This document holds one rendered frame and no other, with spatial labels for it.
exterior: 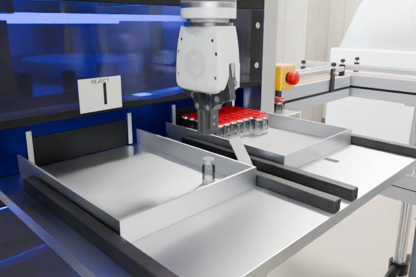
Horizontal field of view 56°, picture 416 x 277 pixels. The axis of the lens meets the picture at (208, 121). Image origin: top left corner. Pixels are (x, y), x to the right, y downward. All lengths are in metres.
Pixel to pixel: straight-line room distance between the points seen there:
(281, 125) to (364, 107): 2.38
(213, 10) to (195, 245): 0.32
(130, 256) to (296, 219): 0.24
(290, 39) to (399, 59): 1.32
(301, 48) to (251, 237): 3.63
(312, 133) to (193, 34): 0.48
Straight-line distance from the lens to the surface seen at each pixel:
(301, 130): 0.99
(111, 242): 0.48
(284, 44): 4.20
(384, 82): 1.71
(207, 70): 0.58
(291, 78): 1.11
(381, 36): 3.32
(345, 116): 3.47
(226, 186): 0.60
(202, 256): 0.48
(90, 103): 0.73
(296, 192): 0.62
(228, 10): 0.58
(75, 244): 0.53
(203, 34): 0.58
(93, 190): 0.67
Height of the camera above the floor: 1.14
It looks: 14 degrees down
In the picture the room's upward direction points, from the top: straight up
